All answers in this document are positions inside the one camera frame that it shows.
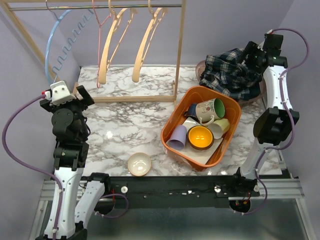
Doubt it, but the navy beige plaid skirt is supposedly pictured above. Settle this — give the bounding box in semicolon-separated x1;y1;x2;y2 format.
199;48;262;101

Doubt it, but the wooden hanger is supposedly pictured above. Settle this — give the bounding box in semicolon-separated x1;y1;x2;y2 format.
97;0;138;86
132;0;168;83

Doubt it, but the light blue hanger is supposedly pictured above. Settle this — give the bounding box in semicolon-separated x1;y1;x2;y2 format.
44;8;94;85

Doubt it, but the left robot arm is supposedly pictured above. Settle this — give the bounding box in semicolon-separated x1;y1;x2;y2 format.
38;81;111;240

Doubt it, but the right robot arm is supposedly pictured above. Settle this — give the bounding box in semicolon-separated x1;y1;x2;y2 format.
230;32;300;196

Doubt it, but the orange plastic bin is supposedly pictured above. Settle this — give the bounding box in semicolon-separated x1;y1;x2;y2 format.
161;85;242;171

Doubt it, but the floral green-inside mug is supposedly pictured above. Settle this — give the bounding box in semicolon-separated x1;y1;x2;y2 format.
195;98;226;126

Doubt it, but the pale yellow cup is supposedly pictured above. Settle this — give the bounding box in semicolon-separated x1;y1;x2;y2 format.
208;118;230;139

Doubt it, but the white bowl on table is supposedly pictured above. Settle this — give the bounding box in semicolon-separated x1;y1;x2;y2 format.
127;152;152;177

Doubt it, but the dark blue mug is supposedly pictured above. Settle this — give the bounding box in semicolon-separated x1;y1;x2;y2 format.
183;103;198;121

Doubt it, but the yellow bowl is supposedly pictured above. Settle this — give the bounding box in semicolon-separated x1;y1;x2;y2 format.
186;125;215;151

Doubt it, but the lavender cup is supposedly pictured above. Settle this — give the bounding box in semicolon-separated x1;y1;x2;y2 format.
167;125;187;150

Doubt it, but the white plate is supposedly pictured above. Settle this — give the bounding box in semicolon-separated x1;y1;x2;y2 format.
172;116;228;166

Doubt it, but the wooden clothes rack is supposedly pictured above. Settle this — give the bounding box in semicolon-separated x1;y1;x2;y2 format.
0;0;186;103

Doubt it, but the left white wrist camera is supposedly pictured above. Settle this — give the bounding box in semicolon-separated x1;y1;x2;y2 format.
42;81;76;106

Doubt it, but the pink wire hanger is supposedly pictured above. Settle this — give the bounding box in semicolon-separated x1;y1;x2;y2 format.
92;0;119;89

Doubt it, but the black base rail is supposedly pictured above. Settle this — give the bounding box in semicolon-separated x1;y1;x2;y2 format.
82;174;261;210

